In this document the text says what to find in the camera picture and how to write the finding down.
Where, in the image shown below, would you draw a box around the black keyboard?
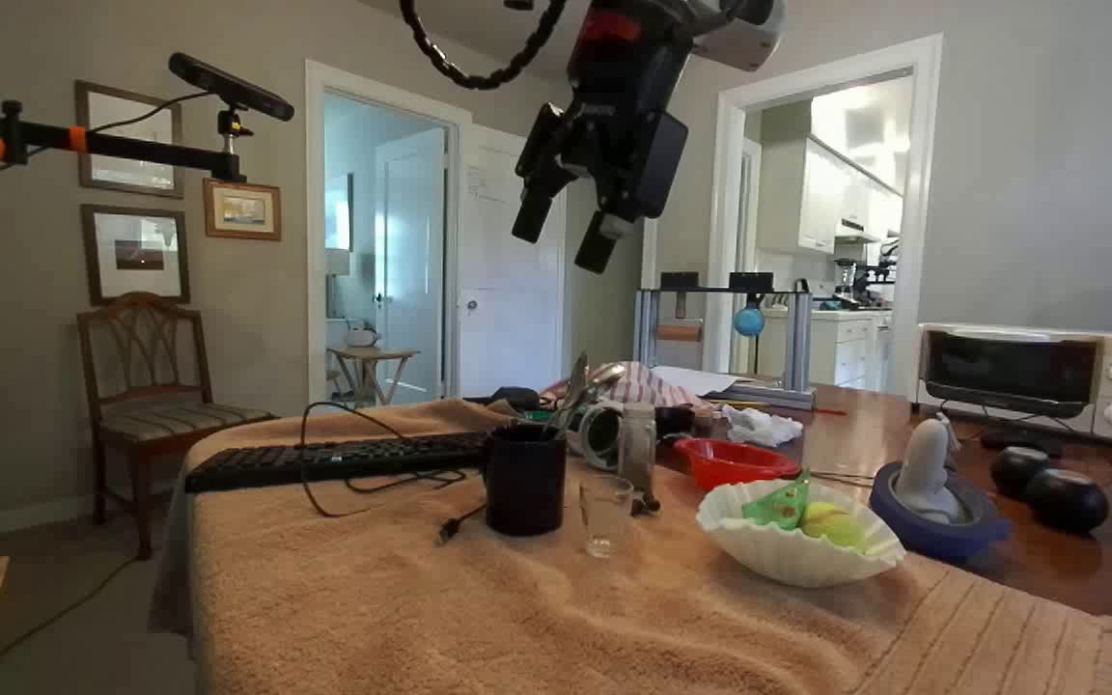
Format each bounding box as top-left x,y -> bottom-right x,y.
185,436 -> 487,494

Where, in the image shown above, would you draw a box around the white toaster oven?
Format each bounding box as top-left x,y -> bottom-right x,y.
911,319 -> 1112,440

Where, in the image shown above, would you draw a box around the framed picture upper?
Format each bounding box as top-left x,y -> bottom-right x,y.
72,81 -> 183,197

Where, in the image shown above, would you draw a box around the blue bulb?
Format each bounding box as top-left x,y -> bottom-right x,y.
732,301 -> 763,338

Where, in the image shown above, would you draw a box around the wooden chair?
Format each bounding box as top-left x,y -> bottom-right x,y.
76,292 -> 268,556

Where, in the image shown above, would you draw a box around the framed picture lower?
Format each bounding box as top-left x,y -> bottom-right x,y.
83,205 -> 191,306

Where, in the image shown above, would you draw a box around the black cup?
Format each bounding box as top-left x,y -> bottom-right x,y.
484,426 -> 565,535

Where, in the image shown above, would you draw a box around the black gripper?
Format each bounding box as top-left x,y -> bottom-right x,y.
514,0 -> 690,273

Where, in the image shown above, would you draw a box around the black round speaker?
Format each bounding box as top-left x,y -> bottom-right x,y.
1027,466 -> 1108,534
991,449 -> 1049,497

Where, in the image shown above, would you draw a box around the metal frame stand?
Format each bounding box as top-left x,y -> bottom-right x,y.
633,272 -> 815,408

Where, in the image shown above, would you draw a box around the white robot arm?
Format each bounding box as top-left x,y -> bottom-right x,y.
514,0 -> 785,273

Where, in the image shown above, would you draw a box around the tan towel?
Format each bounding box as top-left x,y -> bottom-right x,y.
151,471 -> 1112,695

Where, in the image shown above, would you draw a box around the red bowl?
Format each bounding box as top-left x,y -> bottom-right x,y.
677,436 -> 799,492

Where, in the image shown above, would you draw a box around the green tape piece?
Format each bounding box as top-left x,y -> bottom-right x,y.
743,483 -> 812,529

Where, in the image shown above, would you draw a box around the small framed picture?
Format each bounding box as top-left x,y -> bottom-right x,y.
206,181 -> 283,241

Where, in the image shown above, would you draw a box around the crumpled white tissue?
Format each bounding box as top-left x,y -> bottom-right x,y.
718,407 -> 802,449

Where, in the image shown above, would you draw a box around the white scalloped plate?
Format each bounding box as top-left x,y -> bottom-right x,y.
694,480 -> 904,587

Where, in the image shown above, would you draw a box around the black usb cable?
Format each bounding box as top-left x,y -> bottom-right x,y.
295,398 -> 492,544

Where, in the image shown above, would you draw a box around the small side table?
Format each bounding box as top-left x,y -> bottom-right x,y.
333,344 -> 418,407

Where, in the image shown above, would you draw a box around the white headphones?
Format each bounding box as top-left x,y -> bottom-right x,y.
572,402 -> 626,471

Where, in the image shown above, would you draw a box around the black camera on boom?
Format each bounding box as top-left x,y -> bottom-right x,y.
0,49 -> 295,181

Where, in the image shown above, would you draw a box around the clear small glass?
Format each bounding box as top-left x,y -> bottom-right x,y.
579,483 -> 629,560

